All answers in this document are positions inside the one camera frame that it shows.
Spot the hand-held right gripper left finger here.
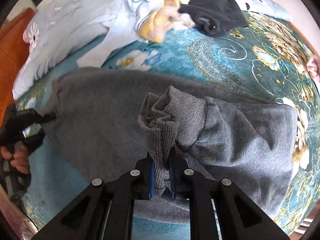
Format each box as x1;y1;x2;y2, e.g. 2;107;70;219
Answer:
31;154;154;240

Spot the light blue floral duvet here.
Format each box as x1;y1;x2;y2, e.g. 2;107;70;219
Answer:
12;0;293;100

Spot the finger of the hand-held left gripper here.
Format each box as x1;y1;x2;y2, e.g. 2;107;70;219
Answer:
37;112;57;123

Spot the black fleece garment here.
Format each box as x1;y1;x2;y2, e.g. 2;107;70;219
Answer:
177;0;249;37

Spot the light blue shirt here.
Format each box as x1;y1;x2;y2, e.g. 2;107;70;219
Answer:
105;0;173;43

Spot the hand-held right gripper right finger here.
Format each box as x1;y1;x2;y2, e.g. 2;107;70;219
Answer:
169;155;290;240

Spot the beige fluffy garment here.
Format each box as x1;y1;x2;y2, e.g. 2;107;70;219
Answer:
139;0;240;44

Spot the wooden bed frame rail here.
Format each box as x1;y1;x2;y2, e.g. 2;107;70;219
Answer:
285;21;316;55

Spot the teal floral bed blanket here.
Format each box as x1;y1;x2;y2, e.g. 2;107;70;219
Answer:
15;10;318;240

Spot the grey sweater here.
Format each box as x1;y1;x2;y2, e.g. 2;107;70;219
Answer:
41;67;299;224

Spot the wooden headboard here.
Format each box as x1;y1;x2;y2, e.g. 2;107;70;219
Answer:
0;7;35;125

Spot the person's left hand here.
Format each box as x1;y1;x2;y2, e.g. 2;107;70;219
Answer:
0;144;30;175

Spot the pink garment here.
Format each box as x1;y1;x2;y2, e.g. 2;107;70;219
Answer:
306;55;320;83

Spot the pink patterned cloth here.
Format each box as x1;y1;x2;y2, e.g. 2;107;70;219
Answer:
0;192;38;238

